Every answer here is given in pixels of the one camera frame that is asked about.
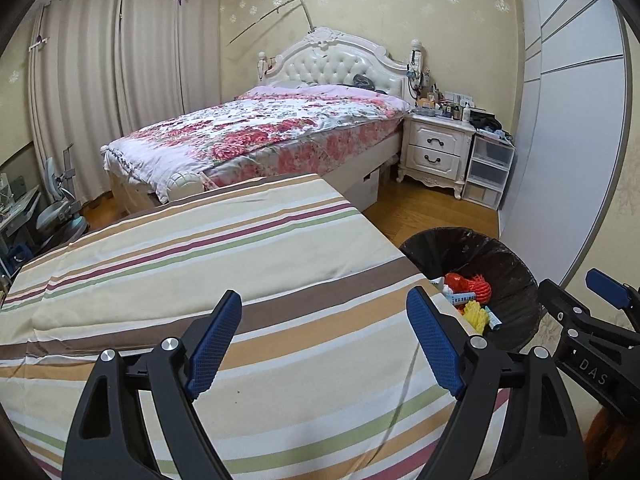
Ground blue white tube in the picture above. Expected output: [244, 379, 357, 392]
[444, 292, 476, 307]

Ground red foam net bottle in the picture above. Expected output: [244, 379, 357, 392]
[444, 272, 492, 306]

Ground black lined trash bin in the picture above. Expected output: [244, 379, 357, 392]
[400, 226, 546, 352]

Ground white sliding wardrobe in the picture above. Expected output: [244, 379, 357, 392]
[499, 0, 632, 285]

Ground clear plastic drawer unit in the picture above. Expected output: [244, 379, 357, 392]
[462, 131, 515, 210]

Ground white two-drawer nightstand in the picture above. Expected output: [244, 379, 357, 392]
[397, 113, 476, 200]

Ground grey desk chair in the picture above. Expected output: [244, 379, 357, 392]
[36, 144, 89, 254]

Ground white cardboard box under bed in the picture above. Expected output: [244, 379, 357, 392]
[343, 168, 380, 212]

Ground desk with clutter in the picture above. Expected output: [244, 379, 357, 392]
[1, 174, 41, 280]

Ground nightstand clutter items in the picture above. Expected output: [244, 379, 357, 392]
[406, 39, 511, 141]

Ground white bed with floral quilt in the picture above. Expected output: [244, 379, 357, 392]
[101, 27, 412, 211]

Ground beige curtain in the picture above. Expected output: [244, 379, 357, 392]
[28, 0, 221, 202]

